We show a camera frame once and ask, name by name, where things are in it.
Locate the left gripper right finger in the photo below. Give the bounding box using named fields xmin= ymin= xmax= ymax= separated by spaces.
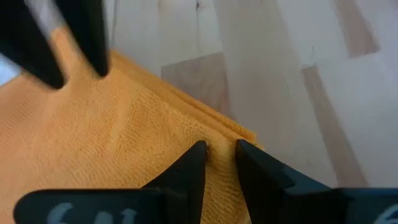
xmin=234 ymin=139 xmax=398 ymax=224

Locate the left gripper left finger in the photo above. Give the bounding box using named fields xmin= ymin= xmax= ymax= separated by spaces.
xmin=13 ymin=140 xmax=208 ymax=224

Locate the orange microfiber towel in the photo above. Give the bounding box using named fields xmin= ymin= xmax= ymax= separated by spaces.
xmin=0 ymin=26 xmax=264 ymax=224

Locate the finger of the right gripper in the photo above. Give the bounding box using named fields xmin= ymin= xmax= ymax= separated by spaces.
xmin=0 ymin=0 xmax=65 ymax=90
xmin=53 ymin=0 xmax=110 ymax=78

